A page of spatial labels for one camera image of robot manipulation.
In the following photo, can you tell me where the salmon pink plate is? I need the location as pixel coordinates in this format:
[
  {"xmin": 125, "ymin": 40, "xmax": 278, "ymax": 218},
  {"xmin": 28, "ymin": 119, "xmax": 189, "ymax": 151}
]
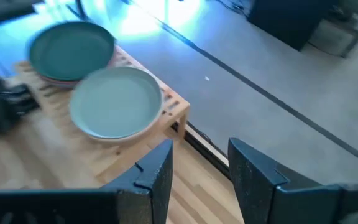
[{"xmin": 39, "ymin": 73, "xmax": 116, "ymax": 90}]

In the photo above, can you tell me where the black aluminium table frame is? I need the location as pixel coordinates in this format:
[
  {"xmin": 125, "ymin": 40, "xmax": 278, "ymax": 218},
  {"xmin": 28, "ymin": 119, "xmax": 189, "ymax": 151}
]
[{"xmin": 170, "ymin": 121, "xmax": 231, "ymax": 180}]

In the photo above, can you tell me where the sage green plate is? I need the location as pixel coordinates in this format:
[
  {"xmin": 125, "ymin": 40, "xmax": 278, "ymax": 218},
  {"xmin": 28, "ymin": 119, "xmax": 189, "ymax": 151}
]
[{"xmin": 69, "ymin": 66, "xmax": 163, "ymax": 140}]

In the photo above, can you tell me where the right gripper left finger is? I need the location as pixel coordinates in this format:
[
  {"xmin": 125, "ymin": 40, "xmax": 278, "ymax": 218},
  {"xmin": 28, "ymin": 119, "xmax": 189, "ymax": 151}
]
[{"xmin": 0, "ymin": 139, "xmax": 174, "ymax": 224}]

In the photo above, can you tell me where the black monitor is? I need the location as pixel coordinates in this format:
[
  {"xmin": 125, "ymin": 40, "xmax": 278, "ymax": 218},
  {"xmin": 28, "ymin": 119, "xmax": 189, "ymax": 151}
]
[{"xmin": 0, "ymin": 0, "xmax": 45, "ymax": 27}]

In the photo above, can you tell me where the wooden slatted shelf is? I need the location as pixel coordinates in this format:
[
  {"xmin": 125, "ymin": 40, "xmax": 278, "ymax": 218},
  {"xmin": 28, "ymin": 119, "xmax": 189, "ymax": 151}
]
[{"xmin": 13, "ymin": 45, "xmax": 191, "ymax": 147}]

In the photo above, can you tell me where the black cabinet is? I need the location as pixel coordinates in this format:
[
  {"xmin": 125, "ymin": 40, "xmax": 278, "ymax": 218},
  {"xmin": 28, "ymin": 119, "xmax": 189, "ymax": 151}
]
[{"xmin": 247, "ymin": 0, "xmax": 340, "ymax": 52}]

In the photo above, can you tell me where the dark green plate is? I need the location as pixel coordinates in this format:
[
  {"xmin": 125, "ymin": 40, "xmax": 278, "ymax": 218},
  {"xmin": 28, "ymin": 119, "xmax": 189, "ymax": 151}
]
[{"xmin": 27, "ymin": 20, "xmax": 117, "ymax": 82}]

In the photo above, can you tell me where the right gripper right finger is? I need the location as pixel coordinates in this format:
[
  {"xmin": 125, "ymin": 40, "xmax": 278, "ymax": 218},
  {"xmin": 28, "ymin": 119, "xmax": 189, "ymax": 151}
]
[{"xmin": 227, "ymin": 137, "xmax": 358, "ymax": 224}]

